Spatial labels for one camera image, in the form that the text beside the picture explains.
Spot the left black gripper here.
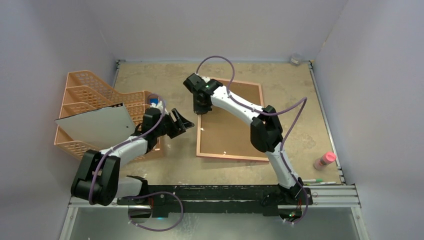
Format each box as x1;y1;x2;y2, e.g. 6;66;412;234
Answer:
154;108;193;138

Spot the brown cardboard backing board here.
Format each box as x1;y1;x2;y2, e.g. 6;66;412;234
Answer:
199;79;267;158

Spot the pink wooden photo frame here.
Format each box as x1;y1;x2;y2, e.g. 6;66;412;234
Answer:
196;77;270;163

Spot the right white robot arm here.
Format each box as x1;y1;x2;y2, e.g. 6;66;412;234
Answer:
183;73;307;204

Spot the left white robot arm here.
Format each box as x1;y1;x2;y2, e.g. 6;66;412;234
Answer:
70;107;195;206

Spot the blue stapler in organizer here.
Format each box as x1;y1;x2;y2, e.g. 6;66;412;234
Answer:
148;98;159;106

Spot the grey paper sheet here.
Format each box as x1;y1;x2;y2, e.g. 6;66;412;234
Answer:
55;103;135;149

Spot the small clear jar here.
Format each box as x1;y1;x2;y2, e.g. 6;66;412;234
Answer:
290;52;303;66

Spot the orange plastic desk organizer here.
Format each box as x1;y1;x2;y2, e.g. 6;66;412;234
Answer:
54;70;165;161

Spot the pink glue bottle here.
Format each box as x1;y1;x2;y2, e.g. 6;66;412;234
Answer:
313;151;337;171

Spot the green white marker pen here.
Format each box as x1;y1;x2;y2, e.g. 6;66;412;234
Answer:
303;178;323;184

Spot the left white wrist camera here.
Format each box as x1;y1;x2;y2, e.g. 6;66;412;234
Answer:
150;100;168;114

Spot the aluminium table frame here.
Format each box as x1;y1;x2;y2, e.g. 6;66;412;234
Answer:
60;62;369;240

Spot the black mounting rail base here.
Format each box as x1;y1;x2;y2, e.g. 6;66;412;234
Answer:
117;184;313;220

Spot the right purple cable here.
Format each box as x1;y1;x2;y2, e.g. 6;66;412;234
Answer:
196;55;310;226

